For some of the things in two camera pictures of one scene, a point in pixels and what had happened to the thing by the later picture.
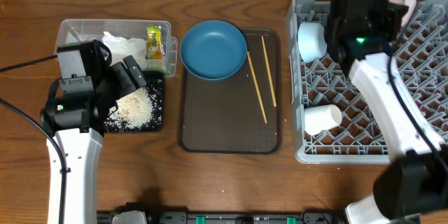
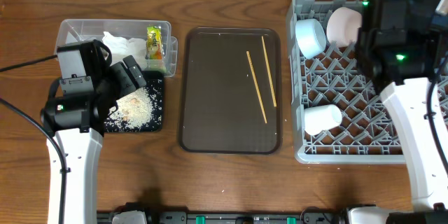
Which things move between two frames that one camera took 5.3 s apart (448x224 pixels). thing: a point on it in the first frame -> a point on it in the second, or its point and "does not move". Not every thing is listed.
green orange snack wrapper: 154,43 does not move
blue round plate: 213,50 -> 439,19
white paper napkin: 122,47 does not move
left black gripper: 123,78 does not move
